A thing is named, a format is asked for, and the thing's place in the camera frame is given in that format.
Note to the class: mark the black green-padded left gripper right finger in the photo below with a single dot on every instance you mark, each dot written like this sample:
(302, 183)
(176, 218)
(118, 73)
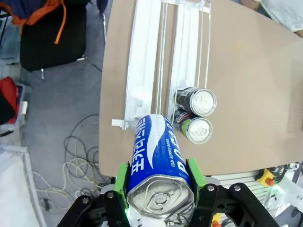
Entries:
(197, 179)

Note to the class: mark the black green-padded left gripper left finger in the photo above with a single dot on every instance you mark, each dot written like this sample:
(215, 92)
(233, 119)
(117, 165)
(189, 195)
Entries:
(119, 184)

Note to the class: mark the blue Pocari Sweat can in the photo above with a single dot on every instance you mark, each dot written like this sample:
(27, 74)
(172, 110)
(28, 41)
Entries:
(161, 153)

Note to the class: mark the black Pepsi Zero can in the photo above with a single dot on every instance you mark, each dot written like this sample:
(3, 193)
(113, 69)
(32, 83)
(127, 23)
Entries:
(200, 130)
(203, 101)

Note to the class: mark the person bare forearm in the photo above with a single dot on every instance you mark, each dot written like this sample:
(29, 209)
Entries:
(249, 2)

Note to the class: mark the white plastic can dispenser rack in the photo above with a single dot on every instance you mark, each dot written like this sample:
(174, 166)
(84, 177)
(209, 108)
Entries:
(144, 59)

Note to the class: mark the yellow emergency stop button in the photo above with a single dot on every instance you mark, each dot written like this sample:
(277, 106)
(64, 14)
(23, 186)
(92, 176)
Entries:
(266, 177)

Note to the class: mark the grey plastic bin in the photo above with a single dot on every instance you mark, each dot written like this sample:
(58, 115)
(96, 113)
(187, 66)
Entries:
(22, 104)

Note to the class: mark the red bag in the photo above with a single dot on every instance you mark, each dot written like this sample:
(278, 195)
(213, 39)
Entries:
(8, 94)

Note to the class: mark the black office chair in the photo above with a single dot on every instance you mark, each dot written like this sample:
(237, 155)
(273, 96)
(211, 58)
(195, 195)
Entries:
(47, 47)

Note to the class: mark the person in white shirt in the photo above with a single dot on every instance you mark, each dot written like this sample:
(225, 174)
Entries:
(284, 11)

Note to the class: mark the orange and blue jacket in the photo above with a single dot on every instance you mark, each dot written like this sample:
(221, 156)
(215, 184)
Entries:
(28, 9)

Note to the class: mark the grey aluminium table frame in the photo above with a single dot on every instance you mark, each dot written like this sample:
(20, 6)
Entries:
(234, 177)

